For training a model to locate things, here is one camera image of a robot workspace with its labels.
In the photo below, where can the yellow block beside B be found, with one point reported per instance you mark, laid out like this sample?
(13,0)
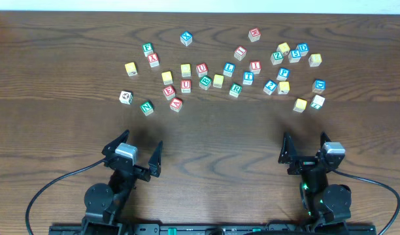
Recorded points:
(218,80)

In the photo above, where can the yellow block far right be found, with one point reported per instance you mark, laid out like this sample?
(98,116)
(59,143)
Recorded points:
(315,60)

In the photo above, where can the blue D block lower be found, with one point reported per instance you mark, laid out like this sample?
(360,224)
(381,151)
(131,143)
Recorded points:
(319,86)

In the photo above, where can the red I block upper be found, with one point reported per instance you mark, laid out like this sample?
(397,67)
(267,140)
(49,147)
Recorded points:
(240,53)

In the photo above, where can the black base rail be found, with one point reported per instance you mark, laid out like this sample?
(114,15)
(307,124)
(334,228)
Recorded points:
(156,229)

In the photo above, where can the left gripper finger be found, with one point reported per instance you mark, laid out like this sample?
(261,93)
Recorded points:
(111,147)
(155,161)

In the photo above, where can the yellow block beside 2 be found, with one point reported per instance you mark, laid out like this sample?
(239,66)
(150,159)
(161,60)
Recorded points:
(283,87)

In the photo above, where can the yellow block far left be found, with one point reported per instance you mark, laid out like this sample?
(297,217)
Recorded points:
(131,69)

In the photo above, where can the green N block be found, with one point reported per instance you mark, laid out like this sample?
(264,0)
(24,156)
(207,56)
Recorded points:
(147,108)

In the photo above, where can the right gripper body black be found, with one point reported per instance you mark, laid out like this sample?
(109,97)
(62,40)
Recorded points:
(308,165)

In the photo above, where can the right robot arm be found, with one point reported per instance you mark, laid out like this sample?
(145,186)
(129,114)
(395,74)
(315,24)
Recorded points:
(328,204)

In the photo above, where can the blue d block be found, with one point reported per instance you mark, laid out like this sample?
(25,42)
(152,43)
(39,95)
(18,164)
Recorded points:
(319,86)
(303,49)

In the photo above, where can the yellow block lower right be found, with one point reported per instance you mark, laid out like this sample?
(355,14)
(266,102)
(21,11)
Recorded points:
(300,105)

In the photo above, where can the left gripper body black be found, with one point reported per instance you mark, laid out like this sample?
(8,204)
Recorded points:
(134,170)

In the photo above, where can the red i block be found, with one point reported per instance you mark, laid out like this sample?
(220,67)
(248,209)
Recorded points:
(240,53)
(255,67)

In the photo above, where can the blue T block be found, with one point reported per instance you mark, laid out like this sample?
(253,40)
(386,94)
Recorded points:
(248,78)

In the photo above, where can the blue L block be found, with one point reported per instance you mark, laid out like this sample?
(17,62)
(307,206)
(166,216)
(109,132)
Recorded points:
(229,69)

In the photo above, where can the blue 2 block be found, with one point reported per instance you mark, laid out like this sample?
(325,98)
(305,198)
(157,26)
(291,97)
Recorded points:
(270,87)

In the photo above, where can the blue P block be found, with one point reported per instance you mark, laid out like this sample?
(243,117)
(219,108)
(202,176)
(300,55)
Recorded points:
(283,74)

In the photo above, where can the green F block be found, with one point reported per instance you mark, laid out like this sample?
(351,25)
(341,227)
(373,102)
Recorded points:
(147,49)

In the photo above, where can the green B block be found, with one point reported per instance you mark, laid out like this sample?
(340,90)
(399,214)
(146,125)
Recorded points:
(205,82)

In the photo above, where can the red u block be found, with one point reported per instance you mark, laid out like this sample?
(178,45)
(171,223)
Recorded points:
(186,86)
(201,69)

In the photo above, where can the blue D block upper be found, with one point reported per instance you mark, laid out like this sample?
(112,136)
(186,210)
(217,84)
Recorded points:
(303,49)

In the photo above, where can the red Y block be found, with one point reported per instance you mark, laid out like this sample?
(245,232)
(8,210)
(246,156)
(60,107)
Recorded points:
(153,60)

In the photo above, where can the blue 5 block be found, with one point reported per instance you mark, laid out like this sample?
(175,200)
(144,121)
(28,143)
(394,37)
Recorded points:
(294,56)

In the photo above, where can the white symbol block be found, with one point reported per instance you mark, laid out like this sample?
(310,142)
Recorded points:
(126,97)

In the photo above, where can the yellow block top right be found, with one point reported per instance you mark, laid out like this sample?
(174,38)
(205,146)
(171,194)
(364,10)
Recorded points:
(283,48)

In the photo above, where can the white green Z block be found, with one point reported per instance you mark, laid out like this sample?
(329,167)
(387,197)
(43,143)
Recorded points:
(317,102)

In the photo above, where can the green R block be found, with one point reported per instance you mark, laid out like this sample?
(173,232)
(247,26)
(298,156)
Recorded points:
(235,90)

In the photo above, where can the yellow block left middle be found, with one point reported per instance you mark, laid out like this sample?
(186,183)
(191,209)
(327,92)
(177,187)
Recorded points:
(167,77)

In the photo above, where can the red I block lower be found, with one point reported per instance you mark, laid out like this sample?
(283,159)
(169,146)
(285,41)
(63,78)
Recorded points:
(255,67)

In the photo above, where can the red E block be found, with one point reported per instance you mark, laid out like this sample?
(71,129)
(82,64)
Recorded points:
(169,92)

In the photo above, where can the yellow block centre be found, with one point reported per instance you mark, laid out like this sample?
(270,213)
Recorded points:
(185,70)

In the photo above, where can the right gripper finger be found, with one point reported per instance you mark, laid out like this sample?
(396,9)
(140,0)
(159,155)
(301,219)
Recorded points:
(324,142)
(288,152)

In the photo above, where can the red A block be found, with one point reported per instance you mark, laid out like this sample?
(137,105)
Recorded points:
(176,104)

